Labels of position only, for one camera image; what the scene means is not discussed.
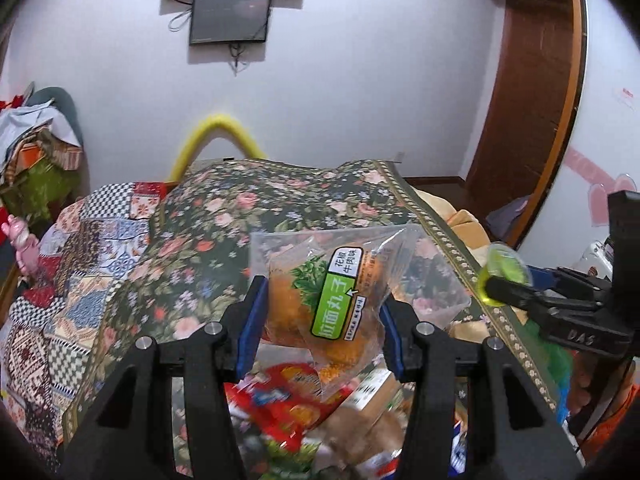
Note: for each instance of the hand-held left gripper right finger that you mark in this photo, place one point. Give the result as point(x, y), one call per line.
point(392, 342)

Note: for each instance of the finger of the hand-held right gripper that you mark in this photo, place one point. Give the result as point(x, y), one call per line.
point(570, 276)
point(520, 296)

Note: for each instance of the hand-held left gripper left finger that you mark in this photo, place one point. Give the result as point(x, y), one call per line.
point(251, 325)

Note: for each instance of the green jelly cup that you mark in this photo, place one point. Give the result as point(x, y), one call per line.
point(502, 267)

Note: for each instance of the orange snack packet green label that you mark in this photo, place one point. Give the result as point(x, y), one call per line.
point(330, 305)

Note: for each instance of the clear plastic box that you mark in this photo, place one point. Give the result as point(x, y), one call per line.
point(430, 280)

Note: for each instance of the person's orange-sleeved right forearm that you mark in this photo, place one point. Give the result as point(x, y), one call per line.
point(617, 425)

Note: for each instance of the person's right hand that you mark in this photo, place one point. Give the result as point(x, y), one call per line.
point(590, 380)

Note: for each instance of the small cardboard snack box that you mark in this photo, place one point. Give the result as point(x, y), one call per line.
point(372, 392)

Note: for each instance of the green plastic bag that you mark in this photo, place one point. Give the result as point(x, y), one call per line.
point(547, 360)

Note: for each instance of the grey cloth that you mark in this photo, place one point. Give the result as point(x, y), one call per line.
point(507, 217)

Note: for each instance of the red snack packet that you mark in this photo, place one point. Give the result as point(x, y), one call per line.
point(280, 400)

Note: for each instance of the yellow fleece blanket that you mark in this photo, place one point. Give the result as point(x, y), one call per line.
point(465, 225)

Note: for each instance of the brown snack packet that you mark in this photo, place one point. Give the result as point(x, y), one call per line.
point(360, 435)

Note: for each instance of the dark floral blanket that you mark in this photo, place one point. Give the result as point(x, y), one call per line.
point(200, 240)

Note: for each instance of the blue snack packet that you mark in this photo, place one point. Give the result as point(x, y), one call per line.
point(459, 447)

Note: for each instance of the patchwork quilt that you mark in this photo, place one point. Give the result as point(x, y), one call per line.
point(60, 280)

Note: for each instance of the yellow foam tube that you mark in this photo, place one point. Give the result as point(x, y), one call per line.
point(220, 127)

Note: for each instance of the pink toy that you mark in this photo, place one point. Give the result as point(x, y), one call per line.
point(22, 245)

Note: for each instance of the pile of clothes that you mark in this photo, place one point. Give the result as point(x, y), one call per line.
point(35, 150)

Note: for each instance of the brown wooden door frame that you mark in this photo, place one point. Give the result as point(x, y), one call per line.
point(535, 95)

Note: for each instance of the small black wall monitor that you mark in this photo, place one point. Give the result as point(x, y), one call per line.
point(230, 17)

